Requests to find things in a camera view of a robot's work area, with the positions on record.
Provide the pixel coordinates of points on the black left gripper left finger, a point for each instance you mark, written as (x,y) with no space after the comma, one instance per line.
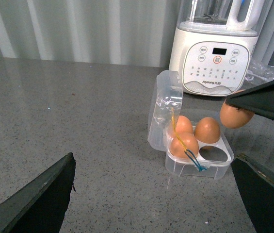
(40,206)

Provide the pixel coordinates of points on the blue rubber band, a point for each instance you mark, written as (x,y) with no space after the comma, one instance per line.
(193,158)

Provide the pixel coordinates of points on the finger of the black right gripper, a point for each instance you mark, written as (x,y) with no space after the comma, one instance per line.
(259,99)

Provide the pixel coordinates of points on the yellow rubber band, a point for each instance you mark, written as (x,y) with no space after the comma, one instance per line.
(174,130)

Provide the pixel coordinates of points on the white Joyoung blender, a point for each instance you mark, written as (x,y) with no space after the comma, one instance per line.
(213,44)

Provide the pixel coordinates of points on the brown egg in box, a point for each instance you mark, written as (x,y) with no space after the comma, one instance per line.
(184,143)
(207,130)
(181,125)

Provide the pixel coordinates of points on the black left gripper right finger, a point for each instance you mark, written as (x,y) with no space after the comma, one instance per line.
(255,183)

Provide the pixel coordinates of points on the clear plastic egg box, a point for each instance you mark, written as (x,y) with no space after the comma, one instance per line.
(167,97)

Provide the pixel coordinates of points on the clear plastic bag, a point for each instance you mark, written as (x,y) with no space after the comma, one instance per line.
(259,73)

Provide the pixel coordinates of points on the brown egg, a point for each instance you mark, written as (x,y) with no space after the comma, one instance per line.
(181,125)
(233,118)
(184,143)
(207,130)

